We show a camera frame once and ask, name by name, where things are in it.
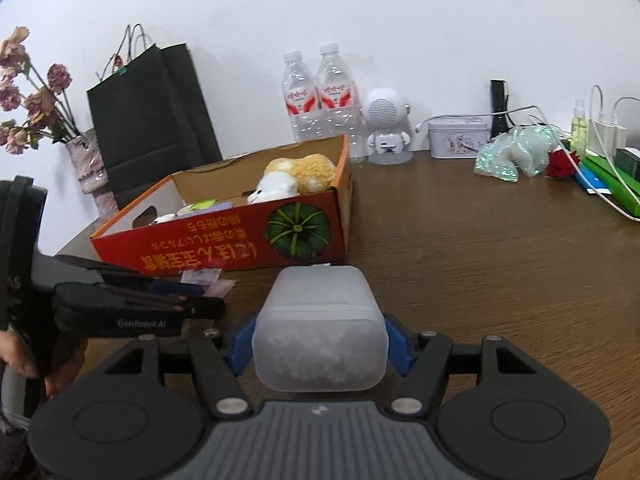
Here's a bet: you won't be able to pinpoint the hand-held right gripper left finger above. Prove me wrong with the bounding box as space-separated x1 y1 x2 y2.
102 312 258 418

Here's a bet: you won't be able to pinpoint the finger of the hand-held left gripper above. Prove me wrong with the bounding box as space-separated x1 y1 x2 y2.
54 254 207 298
142 294 227 320

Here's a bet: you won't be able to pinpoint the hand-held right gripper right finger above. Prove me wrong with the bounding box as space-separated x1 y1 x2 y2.
382 311 540 415

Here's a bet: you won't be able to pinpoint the small clear pink sachet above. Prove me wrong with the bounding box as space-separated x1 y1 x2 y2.
180 268 237 297

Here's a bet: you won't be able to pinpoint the red cardboard box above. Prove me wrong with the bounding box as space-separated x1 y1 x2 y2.
90 134 352 277

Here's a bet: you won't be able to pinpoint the translucent white plastic box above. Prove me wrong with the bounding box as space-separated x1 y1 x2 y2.
253 266 390 392

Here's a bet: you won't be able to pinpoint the white and tan plush hamster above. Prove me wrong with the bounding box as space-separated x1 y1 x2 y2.
246 156 337 205

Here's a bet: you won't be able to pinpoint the person's left hand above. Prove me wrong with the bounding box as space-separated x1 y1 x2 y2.
0 327 87 402

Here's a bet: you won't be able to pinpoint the mottled purple ceramic vase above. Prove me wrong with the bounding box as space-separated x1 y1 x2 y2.
65 129 118 221

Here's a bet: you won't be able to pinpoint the black paper bag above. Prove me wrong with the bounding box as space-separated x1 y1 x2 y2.
86 23 223 196

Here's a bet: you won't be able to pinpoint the pale tin box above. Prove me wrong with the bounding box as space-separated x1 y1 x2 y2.
427 116 490 160

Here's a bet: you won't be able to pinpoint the clear water bottle red label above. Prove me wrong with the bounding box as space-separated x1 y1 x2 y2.
316 43 366 163
281 50 321 143

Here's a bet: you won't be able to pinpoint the dried pink flowers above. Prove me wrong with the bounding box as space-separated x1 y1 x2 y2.
0 26 83 156

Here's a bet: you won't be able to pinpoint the bag of pale green beads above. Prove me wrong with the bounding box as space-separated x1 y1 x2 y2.
474 125 560 180

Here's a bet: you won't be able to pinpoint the white robot-shaped speaker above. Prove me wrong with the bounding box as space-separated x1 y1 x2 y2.
361 87 415 167

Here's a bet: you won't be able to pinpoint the red rose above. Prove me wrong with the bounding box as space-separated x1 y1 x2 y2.
545 150 581 178

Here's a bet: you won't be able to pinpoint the blue flat packet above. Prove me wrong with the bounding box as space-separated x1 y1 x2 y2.
575 169 612 195

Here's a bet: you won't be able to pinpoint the black flashlight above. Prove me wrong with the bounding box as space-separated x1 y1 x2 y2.
490 80 511 137

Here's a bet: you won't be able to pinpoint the long green box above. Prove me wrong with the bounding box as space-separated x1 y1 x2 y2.
582 155 640 218

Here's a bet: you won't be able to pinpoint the small clear spray bottle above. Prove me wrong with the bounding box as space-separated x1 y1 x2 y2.
570 98 590 158

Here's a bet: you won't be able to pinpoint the white charger block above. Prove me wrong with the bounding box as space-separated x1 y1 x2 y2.
587 119 628 161

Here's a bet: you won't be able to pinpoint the dark green box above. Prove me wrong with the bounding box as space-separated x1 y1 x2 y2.
614 147 640 181

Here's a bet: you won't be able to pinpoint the white charging cable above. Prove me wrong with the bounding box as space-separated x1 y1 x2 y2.
560 139 640 222

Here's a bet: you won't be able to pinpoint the grey cable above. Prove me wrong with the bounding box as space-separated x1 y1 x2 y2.
414 105 571 136

